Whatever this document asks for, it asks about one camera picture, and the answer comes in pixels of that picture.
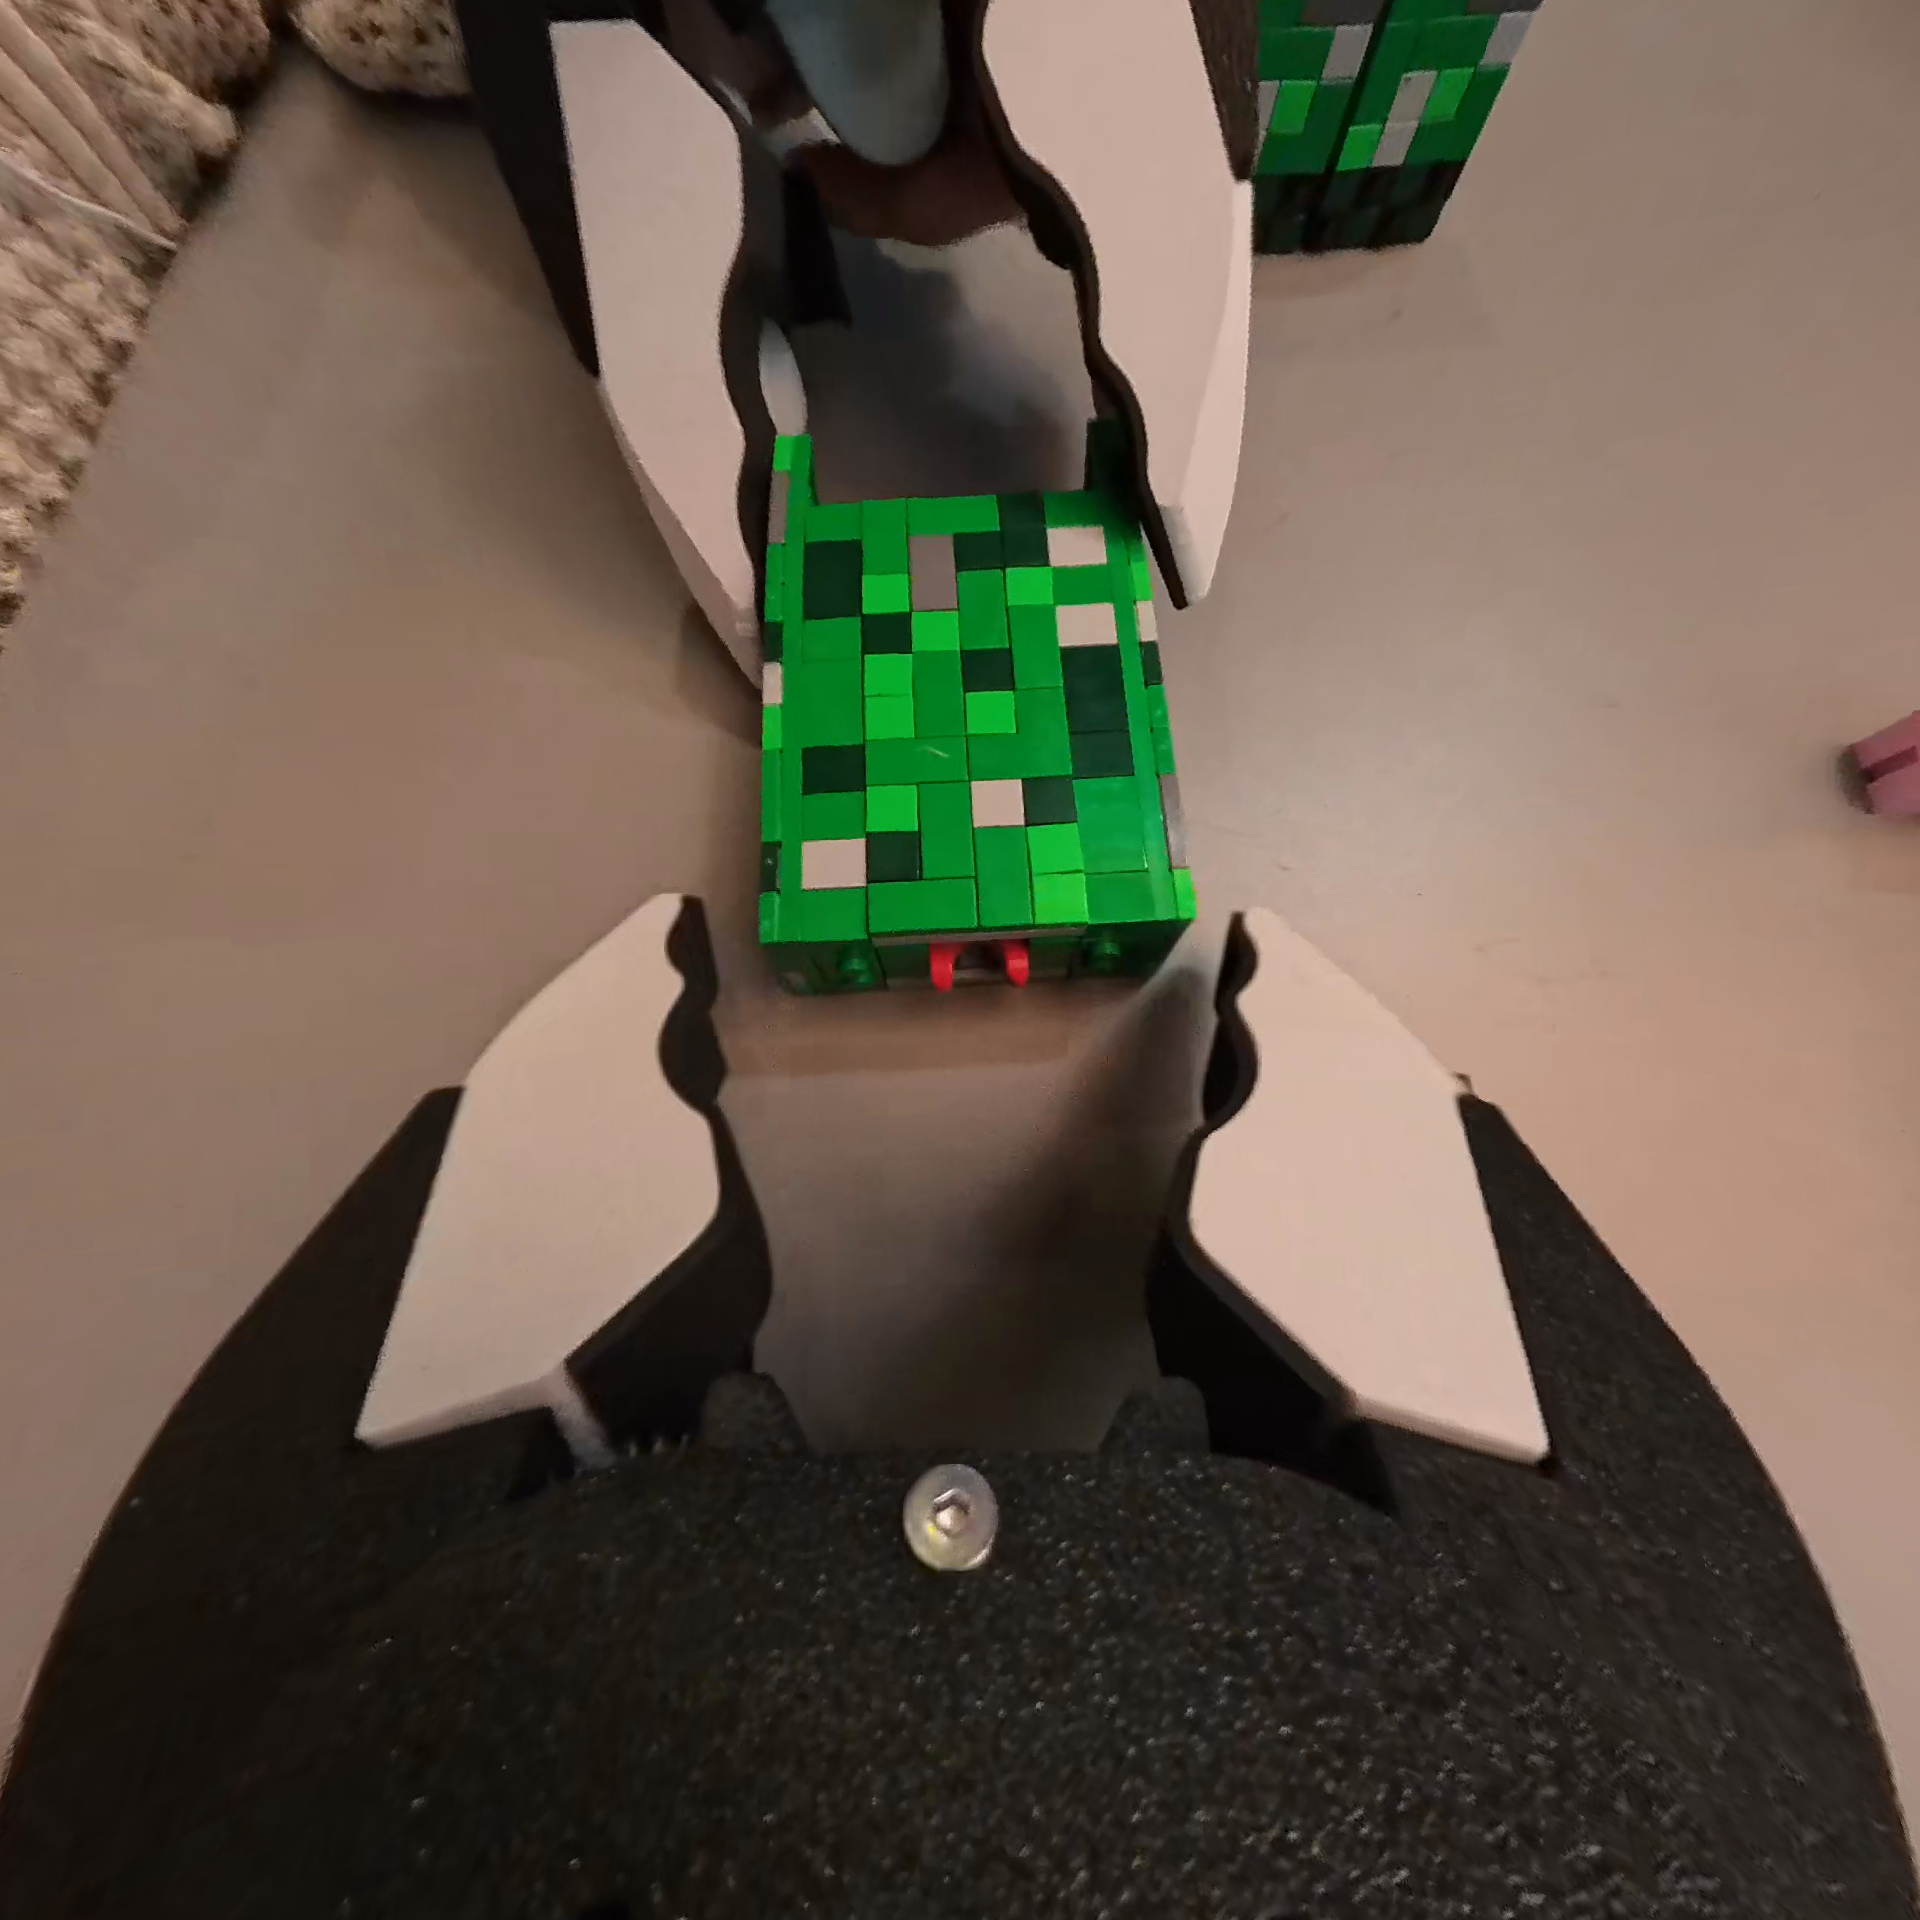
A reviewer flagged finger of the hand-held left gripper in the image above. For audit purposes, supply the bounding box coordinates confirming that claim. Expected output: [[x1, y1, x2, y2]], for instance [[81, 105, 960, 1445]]
[[547, 19, 823, 693], [977, 0, 1257, 612]]

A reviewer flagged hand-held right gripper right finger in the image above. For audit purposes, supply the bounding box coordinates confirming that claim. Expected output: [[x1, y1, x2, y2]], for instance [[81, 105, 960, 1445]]
[[1143, 907, 1553, 1508]]

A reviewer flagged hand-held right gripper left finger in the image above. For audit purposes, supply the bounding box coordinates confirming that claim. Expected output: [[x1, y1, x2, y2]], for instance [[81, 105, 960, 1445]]
[[355, 892, 777, 1472]]

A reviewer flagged green lego legs assembly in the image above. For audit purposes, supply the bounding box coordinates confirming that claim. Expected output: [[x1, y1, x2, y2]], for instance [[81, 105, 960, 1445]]
[[1249, 0, 1548, 256]]

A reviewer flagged green lego body block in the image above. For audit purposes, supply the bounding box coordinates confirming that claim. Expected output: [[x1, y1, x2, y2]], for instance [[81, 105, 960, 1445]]
[[756, 420, 1199, 1000]]

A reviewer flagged person's left forearm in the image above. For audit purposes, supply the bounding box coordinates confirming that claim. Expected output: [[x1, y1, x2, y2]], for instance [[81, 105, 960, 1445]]
[[276, 0, 481, 105]]

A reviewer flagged pink lego pig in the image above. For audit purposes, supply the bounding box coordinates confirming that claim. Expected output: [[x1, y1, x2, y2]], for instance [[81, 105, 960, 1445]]
[[1842, 705, 1920, 819]]

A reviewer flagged person's beige knit sweater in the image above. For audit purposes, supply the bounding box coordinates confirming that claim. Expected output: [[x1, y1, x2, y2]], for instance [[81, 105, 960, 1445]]
[[0, 0, 274, 620]]

